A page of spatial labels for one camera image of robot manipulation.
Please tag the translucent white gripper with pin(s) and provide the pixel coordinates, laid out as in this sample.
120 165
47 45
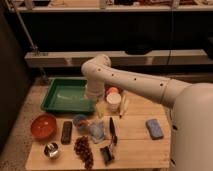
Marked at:
100 108

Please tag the blue sponge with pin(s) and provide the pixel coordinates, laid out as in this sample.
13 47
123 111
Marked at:
154 129

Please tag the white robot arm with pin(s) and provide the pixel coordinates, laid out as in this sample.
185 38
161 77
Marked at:
191 147

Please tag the white paper cup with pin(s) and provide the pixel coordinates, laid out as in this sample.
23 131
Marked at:
113 101

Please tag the small blue cup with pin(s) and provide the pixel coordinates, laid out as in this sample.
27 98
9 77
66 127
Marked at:
80 122

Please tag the small metal cup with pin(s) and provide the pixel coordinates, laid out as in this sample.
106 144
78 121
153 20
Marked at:
51 150

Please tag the purple bowl with orange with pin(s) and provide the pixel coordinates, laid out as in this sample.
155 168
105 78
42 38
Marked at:
113 90

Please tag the crumpled blue cloth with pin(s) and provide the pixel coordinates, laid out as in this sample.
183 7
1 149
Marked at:
97 131

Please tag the black knife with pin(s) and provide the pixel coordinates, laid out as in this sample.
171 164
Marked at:
112 131

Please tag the green plastic tray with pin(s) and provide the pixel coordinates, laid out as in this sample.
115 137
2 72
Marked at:
66 95

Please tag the black rectangular remote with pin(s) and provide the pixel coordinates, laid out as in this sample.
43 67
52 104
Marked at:
66 132

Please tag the brown grape bunch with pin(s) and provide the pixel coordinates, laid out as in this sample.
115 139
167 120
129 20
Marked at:
83 150

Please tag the red bowl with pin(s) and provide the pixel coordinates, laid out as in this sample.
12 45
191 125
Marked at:
43 127

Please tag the lower metal shelf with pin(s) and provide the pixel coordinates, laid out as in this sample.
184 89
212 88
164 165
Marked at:
119 58

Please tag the metal shelf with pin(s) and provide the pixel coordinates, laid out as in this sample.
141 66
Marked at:
119 58
108 5

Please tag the diagonal metal pole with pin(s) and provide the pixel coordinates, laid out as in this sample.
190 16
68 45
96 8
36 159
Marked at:
44 78

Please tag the upper metal shelf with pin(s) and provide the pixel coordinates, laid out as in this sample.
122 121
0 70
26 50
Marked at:
108 5

